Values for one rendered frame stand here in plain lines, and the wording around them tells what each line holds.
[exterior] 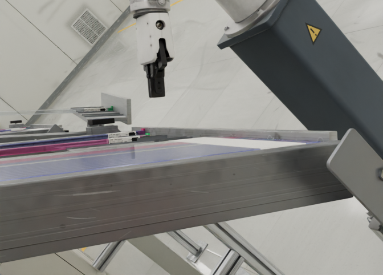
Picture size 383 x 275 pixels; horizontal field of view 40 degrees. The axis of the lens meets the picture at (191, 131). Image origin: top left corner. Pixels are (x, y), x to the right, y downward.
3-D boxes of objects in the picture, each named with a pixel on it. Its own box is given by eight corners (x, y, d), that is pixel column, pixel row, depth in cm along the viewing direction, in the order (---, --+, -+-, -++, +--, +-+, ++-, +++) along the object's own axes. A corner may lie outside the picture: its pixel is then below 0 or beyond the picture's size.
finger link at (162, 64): (170, 54, 104) (163, 74, 108) (158, 28, 108) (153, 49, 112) (165, 54, 104) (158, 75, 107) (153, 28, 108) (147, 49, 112)
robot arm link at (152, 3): (176, -5, 108) (178, 9, 108) (160, 4, 115) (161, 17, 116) (138, -6, 104) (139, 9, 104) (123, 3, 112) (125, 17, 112)
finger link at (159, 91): (167, 63, 108) (170, 96, 109) (162, 65, 111) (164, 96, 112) (153, 64, 107) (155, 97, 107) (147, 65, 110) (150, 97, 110)
